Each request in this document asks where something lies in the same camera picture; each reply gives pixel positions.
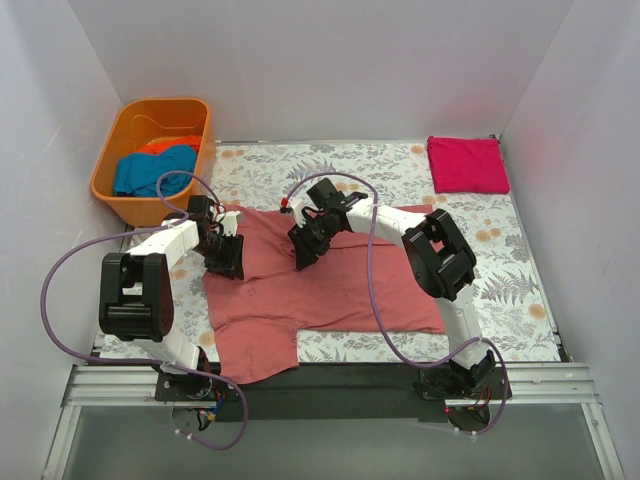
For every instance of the orange plastic basket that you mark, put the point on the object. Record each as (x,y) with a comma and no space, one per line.
(145,122)

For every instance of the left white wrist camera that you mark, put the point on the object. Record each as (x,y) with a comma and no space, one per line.
(229,222)

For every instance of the dusty pink t shirt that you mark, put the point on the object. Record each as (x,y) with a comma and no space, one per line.
(352,288)

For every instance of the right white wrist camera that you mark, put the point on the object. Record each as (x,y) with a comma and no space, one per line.
(294,209)

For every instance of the blue t shirt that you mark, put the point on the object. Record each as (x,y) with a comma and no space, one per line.
(137,174)

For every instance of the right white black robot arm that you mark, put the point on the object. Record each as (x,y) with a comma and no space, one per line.
(441,261)

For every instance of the folded magenta t shirt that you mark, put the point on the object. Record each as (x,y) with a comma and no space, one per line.
(467,165)

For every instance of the aluminium frame rail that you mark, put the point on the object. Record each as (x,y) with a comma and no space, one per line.
(96,386)

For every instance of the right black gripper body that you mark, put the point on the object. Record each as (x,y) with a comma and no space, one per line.
(307,245)

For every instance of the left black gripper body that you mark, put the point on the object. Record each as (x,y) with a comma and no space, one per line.
(226,257)

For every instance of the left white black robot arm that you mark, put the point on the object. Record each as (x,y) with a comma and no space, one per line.
(136,300)

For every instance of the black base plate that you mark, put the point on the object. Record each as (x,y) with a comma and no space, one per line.
(339,391)

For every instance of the orange t shirt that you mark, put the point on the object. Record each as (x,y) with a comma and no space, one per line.
(160,145)

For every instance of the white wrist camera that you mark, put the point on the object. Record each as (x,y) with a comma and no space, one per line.
(294,209)
(229,222)

